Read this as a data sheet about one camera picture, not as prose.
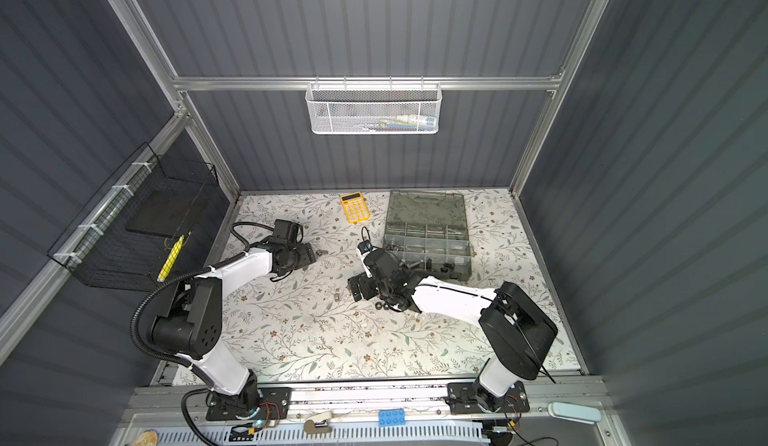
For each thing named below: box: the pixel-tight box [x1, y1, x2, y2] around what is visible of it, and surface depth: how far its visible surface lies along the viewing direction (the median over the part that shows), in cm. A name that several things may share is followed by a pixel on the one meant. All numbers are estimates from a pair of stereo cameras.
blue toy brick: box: [378, 408, 406, 427], surface depth 72 cm
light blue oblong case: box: [547, 402, 602, 425], surface depth 71 cm
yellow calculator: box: [340, 191, 371, 224], surface depth 117 cm
